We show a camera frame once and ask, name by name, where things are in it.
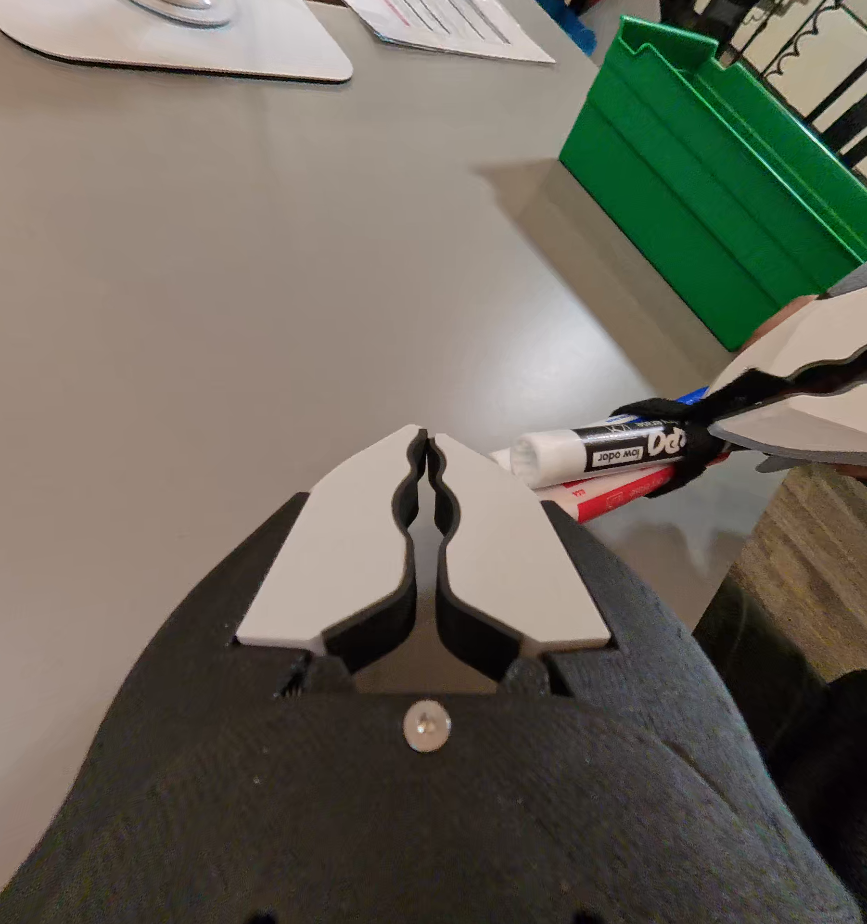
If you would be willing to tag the black metal frame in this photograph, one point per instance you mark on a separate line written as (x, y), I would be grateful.
(852, 115)

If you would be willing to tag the clear acrylic stand bracket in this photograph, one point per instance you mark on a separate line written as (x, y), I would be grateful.
(181, 11)

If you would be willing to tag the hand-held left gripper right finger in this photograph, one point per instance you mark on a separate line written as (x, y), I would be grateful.
(527, 570)

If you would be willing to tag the green plastic bin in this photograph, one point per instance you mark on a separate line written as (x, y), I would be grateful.
(693, 202)

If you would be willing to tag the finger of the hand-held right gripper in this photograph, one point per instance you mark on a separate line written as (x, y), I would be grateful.
(837, 426)
(823, 332)

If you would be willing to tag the black dry erase marker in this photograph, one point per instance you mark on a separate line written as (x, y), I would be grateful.
(607, 451)

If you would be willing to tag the white rounded mat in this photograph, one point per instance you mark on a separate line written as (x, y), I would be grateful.
(188, 43)

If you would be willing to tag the blue plastic item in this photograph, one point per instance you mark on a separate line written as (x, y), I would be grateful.
(570, 29)

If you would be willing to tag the laminated paper sheet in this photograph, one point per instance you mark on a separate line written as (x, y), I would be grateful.
(448, 25)

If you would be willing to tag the person's right hand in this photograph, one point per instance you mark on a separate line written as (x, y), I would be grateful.
(776, 321)

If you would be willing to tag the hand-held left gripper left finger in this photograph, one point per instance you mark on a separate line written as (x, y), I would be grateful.
(332, 556)

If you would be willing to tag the red dry erase marker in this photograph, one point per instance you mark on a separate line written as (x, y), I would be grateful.
(607, 502)

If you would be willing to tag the blue dry erase marker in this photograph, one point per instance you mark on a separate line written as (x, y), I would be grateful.
(686, 398)

